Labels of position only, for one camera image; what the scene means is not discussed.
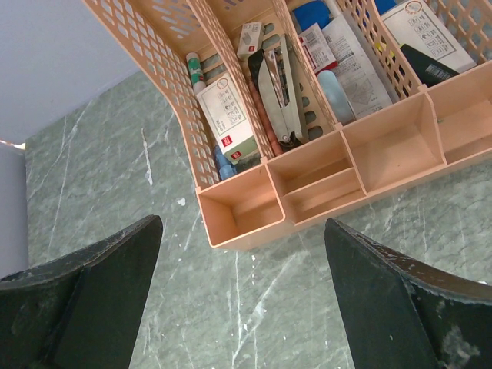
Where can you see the white black label pack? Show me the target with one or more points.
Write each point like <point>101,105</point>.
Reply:
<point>413,23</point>

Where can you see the orange plastic file organizer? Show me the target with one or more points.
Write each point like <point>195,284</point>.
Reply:
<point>426,133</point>

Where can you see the green white glue stick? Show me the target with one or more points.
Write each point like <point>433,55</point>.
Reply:
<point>195,72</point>

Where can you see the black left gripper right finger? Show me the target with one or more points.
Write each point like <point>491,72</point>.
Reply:
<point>399,312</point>

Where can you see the black card pack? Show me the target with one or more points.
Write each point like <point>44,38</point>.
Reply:
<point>430,71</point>

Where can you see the light blue plastic tube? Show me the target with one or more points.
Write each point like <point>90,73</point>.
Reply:
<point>336,97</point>

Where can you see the blue white stationery packs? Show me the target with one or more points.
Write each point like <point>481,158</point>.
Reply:
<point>331,42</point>

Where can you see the white red box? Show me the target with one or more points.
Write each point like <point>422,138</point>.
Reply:
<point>226,116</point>

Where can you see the blue pen cap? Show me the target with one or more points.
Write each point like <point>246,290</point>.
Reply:
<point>226,169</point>

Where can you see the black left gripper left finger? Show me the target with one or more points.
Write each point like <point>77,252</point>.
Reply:
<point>84,309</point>

